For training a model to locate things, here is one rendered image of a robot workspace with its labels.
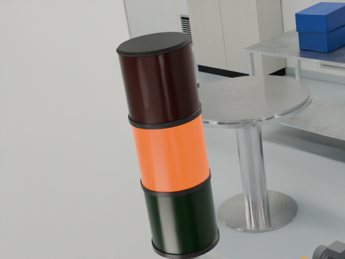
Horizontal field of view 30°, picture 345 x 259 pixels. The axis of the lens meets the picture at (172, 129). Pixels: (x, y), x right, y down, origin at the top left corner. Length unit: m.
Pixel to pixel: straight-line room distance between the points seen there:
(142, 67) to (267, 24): 7.12
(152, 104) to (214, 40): 7.61
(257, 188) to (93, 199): 2.68
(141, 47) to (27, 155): 1.62
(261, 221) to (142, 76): 4.37
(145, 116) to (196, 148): 0.04
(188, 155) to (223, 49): 7.51
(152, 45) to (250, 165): 4.25
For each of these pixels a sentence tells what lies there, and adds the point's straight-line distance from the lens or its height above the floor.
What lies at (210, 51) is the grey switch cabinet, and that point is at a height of 0.31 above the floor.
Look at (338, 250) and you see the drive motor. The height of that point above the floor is 0.97.
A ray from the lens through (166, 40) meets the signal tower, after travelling 0.42.
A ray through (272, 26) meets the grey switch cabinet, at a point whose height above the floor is 0.63.
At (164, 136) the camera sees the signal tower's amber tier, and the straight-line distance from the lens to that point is 0.42.
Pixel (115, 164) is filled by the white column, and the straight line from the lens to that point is 2.20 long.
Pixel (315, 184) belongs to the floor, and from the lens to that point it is 5.25.
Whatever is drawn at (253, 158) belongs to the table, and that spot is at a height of 0.48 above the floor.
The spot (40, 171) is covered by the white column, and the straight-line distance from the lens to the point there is 2.06.
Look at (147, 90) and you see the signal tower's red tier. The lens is 0.41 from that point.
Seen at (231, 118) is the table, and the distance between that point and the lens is 4.16.
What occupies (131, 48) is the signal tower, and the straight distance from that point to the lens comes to 0.42.
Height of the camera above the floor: 2.45
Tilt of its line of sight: 22 degrees down
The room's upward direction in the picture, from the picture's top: 9 degrees counter-clockwise
